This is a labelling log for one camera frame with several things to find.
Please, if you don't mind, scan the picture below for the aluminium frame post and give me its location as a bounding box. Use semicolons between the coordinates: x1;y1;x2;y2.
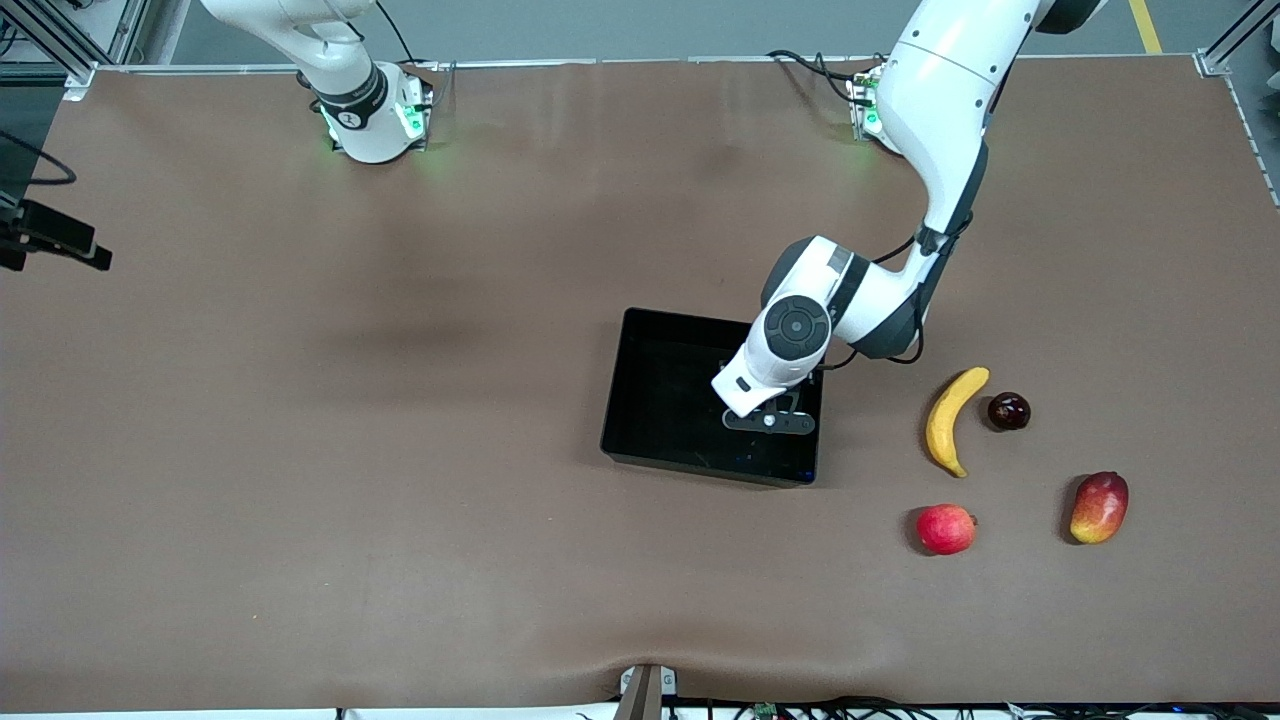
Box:
1195;0;1280;79
0;0;153;101

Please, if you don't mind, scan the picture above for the yellow banana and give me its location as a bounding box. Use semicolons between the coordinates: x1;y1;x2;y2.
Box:
925;366;991;479

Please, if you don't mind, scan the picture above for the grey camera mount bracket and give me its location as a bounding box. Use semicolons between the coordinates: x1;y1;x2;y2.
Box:
618;663;678;720

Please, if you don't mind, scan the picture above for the brown table mat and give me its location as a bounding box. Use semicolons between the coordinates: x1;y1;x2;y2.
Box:
0;55;1280;713

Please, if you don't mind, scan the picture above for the black arm base cable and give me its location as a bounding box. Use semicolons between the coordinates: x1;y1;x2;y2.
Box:
767;48;883;103
375;0;443;73

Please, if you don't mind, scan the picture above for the black right arm base cable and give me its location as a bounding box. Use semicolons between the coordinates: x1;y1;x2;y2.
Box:
375;0;443;73

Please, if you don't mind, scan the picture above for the red pomegranate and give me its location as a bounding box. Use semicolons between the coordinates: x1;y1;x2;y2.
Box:
916;503;978;556

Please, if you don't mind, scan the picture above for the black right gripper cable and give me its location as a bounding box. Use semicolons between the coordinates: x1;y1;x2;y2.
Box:
0;128;79;188

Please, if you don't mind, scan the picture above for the black plastic box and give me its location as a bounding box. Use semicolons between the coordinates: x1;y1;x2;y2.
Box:
600;307;824;488

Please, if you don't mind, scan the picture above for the red yellow mango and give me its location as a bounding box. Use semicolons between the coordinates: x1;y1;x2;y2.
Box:
1069;471;1130;545

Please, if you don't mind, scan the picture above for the black left arm base cable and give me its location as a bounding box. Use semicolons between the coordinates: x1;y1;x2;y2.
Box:
767;48;883;103

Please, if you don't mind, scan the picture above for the black left arm wrist cable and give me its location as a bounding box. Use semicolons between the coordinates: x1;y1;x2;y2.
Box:
820;60;993;369

